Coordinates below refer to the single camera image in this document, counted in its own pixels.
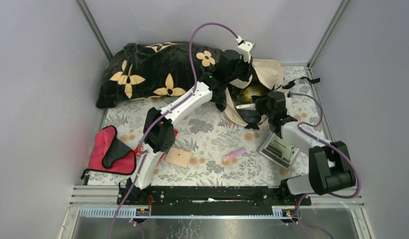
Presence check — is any green forest cover book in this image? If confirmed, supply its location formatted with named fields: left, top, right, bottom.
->
left=230, top=84, right=270, bottom=105

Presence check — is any beige canvas student bag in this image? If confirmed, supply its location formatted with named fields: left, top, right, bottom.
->
left=217, top=59, right=319, bottom=129

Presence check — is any grey photo cover book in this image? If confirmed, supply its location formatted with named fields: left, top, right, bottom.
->
left=258, top=133, right=300, bottom=170

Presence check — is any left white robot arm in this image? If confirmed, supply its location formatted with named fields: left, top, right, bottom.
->
left=127, top=49, right=252, bottom=205

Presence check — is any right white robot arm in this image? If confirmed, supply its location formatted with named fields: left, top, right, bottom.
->
left=253, top=91, right=361, bottom=205

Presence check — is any pink glue stick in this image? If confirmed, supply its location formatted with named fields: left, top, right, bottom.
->
left=222, top=148, right=247, bottom=162

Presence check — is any floral patterned table mat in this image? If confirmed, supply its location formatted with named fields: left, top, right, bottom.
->
left=89, top=66, right=340, bottom=187

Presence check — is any black floral pillow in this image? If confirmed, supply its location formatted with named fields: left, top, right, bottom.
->
left=96, top=42, right=223, bottom=109

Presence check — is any tan wooden square block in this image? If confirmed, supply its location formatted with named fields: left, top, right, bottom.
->
left=165, top=147, right=192, bottom=168

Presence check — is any red treehouse book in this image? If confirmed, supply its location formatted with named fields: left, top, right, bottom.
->
left=134, top=129, right=179, bottom=166

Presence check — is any red and black pouch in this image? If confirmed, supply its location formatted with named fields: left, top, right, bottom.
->
left=81, top=125, right=136, bottom=179

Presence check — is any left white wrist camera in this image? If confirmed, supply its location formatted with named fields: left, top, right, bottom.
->
left=236, top=35, right=255, bottom=63

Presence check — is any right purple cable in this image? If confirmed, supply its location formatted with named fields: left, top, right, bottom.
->
left=288, top=92, right=363, bottom=239

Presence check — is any purple cable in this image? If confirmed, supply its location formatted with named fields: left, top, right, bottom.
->
left=288, top=92, right=363, bottom=239
left=108, top=22, right=240, bottom=239

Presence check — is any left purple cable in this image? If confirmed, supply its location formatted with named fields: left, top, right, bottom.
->
left=108, top=22, right=240, bottom=239

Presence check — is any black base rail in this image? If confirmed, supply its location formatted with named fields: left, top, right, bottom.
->
left=117, top=186, right=311, bottom=216

